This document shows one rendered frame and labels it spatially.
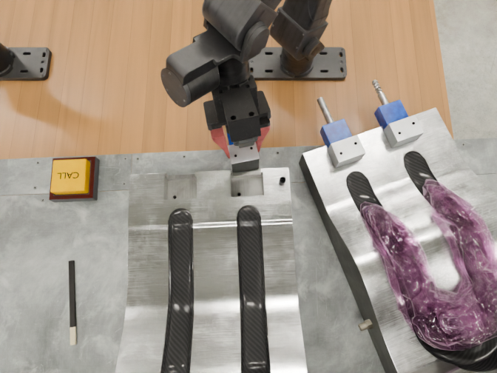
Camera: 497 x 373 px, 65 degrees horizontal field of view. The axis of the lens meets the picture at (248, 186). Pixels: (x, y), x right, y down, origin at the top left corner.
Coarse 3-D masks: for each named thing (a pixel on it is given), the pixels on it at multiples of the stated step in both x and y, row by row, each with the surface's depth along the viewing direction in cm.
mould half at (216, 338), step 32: (160, 192) 62; (224, 192) 62; (288, 192) 62; (128, 224) 61; (160, 224) 61; (224, 224) 61; (288, 224) 61; (128, 256) 60; (160, 256) 60; (224, 256) 60; (288, 256) 60; (128, 288) 59; (160, 288) 59; (224, 288) 59; (288, 288) 59; (128, 320) 57; (160, 320) 57; (224, 320) 57; (288, 320) 57; (128, 352) 54; (160, 352) 54; (192, 352) 54; (224, 352) 54; (288, 352) 54
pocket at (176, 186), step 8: (168, 176) 64; (176, 176) 64; (184, 176) 64; (192, 176) 64; (168, 184) 65; (176, 184) 65; (184, 184) 65; (192, 184) 65; (168, 192) 65; (176, 192) 65; (184, 192) 65; (192, 192) 65
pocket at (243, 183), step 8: (232, 176) 65; (240, 176) 65; (248, 176) 65; (256, 176) 65; (232, 184) 65; (240, 184) 65; (248, 184) 65; (256, 184) 65; (232, 192) 65; (240, 192) 65; (248, 192) 65; (256, 192) 65
